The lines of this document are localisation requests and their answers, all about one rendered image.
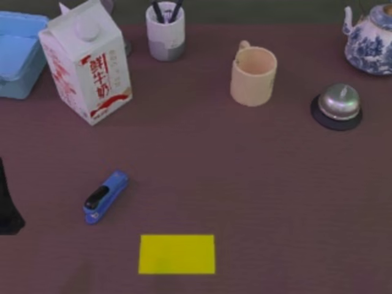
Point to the small blue stapler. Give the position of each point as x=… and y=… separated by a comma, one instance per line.
x=104, y=197

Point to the dark pen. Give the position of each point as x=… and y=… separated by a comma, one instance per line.
x=177, y=10
x=157, y=10

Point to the blue plastic box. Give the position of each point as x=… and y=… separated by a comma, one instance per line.
x=16, y=58

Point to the yellow rectangular card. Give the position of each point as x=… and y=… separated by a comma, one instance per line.
x=177, y=254

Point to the white red milk carton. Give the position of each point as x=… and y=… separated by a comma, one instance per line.
x=88, y=70

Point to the white pen holder cup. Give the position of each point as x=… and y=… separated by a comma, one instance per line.
x=165, y=33

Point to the silver desk call bell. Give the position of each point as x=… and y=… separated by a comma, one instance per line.
x=337, y=105

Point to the blue white porcelain teapot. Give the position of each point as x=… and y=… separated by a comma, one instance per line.
x=369, y=43

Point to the cream ceramic mug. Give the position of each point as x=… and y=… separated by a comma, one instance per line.
x=254, y=76

